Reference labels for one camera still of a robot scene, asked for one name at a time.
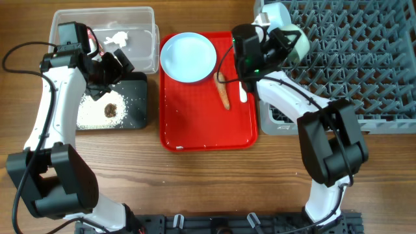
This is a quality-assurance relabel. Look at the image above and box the white tissue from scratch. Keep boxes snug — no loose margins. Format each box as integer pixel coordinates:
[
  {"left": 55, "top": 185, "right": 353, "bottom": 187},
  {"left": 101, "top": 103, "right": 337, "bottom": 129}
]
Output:
[{"left": 104, "top": 31, "right": 128, "bottom": 48}]

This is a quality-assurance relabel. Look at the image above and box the light blue bowl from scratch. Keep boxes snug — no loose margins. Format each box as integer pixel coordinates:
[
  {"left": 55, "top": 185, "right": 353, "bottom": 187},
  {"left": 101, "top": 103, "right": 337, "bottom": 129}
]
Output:
[{"left": 261, "top": 2, "right": 292, "bottom": 33}]

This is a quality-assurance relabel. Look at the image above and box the mint green bowl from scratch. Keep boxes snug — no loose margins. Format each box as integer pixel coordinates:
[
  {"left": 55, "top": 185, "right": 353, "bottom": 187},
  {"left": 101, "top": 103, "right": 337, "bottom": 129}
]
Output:
[{"left": 281, "top": 24, "right": 310, "bottom": 63}]

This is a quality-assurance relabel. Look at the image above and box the red snack wrapper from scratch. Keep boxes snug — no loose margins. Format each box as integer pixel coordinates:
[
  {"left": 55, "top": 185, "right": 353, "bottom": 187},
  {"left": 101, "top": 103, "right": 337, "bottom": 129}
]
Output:
[{"left": 87, "top": 29, "right": 104, "bottom": 57}]

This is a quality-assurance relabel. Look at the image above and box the brown food scrap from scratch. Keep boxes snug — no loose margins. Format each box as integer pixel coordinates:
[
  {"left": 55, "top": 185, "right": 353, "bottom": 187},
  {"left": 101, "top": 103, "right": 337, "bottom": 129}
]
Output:
[{"left": 104, "top": 103, "right": 117, "bottom": 118}]

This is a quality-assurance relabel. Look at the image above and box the white rice pile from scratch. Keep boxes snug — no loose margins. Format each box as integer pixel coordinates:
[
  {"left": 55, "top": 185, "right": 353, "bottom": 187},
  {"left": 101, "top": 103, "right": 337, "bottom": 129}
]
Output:
[{"left": 77, "top": 91, "right": 127, "bottom": 130}]

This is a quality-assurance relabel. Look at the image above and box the white plastic spoon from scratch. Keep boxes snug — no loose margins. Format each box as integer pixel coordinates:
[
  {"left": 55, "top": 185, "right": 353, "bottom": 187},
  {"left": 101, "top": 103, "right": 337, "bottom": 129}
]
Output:
[{"left": 239, "top": 82, "right": 248, "bottom": 103}]

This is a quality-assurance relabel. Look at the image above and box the orange carrot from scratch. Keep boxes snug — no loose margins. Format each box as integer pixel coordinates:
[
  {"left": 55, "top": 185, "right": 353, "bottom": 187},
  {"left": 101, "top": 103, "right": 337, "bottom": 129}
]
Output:
[{"left": 214, "top": 71, "right": 231, "bottom": 111}]

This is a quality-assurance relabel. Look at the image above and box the light blue plate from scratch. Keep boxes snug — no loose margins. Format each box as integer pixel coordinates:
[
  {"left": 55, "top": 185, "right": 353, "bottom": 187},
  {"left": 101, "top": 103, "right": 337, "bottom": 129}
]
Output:
[{"left": 160, "top": 32, "right": 217, "bottom": 83}]

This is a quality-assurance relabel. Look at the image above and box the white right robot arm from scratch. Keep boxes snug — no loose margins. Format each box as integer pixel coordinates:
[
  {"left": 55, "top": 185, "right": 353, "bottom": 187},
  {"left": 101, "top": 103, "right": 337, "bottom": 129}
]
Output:
[{"left": 231, "top": 23, "right": 369, "bottom": 228}]

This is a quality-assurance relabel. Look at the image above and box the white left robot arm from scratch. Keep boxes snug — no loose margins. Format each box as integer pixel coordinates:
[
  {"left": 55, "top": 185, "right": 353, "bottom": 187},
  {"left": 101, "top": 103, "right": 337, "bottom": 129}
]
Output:
[{"left": 6, "top": 21, "right": 146, "bottom": 233}]

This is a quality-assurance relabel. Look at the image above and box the grey dishwasher rack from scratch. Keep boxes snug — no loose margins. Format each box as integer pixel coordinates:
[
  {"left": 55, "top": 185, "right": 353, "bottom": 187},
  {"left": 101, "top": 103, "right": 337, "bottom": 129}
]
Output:
[{"left": 254, "top": 0, "right": 416, "bottom": 135}]

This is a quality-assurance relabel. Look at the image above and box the clear plastic bin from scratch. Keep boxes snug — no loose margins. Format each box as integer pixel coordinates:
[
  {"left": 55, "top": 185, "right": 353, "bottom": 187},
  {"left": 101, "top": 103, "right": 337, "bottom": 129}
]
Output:
[{"left": 49, "top": 6, "right": 159, "bottom": 74}]

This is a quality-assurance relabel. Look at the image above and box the black square bin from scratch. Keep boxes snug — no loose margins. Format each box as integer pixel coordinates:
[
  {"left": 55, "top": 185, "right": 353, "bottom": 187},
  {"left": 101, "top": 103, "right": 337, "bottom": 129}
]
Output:
[{"left": 110, "top": 72, "right": 148, "bottom": 129}]

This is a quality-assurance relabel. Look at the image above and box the red plastic tray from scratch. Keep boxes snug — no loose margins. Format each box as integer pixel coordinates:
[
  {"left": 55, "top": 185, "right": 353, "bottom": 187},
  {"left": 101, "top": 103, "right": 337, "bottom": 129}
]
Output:
[{"left": 159, "top": 31, "right": 258, "bottom": 152}]

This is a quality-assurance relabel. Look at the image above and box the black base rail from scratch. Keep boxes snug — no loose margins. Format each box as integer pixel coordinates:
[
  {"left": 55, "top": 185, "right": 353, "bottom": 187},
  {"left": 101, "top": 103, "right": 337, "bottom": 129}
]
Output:
[{"left": 74, "top": 213, "right": 363, "bottom": 234}]

